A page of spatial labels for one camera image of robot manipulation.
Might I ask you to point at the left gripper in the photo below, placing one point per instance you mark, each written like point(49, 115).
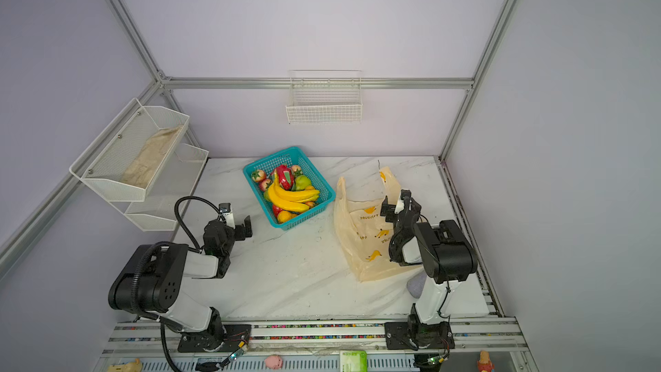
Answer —
point(241, 228)

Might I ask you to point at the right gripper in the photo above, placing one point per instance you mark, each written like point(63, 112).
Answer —
point(392, 209)

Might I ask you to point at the yellow banana bunch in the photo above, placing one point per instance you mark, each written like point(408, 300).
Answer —
point(291, 201)

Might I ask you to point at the beige plastic bag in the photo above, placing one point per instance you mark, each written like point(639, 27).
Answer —
point(364, 235)

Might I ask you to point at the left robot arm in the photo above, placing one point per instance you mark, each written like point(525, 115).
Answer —
point(150, 284)

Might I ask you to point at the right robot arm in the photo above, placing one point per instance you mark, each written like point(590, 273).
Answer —
point(444, 252)

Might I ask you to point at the orange pear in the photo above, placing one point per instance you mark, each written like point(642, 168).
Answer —
point(285, 216)

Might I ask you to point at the red dragon fruit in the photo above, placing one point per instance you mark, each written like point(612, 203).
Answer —
point(284, 176)

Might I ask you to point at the green pear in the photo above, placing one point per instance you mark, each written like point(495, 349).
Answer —
point(302, 182)

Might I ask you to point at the teal plastic basket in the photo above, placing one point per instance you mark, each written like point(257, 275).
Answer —
point(300, 164)

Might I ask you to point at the white mesh lower shelf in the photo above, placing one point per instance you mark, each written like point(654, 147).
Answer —
point(178, 178)

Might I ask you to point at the white mesh shelf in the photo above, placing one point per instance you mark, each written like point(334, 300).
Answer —
point(103, 163)
point(178, 178)

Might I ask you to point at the grey sponge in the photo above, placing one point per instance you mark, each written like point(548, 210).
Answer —
point(416, 284)

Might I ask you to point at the beige cloth in shelf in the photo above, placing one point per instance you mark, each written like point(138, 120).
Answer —
point(143, 169)

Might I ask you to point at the pink pig toy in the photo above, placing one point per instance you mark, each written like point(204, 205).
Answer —
point(274, 362)

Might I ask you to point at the white mesh upper shelf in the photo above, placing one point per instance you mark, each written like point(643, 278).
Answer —
point(103, 163)

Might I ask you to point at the green box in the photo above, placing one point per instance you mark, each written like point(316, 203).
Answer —
point(353, 361)

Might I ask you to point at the yellow toy figure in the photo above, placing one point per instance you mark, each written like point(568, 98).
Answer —
point(134, 366)

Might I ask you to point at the red figurine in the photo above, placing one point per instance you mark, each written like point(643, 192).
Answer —
point(485, 363)

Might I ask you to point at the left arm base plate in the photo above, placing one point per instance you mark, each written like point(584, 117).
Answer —
point(227, 340)

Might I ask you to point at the white wire wall basket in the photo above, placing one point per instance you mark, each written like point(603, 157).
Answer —
point(319, 97)

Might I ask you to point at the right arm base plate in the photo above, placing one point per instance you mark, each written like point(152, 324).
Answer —
point(417, 337)

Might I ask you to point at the aluminium front rail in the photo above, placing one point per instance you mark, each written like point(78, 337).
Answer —
point(315, 346)

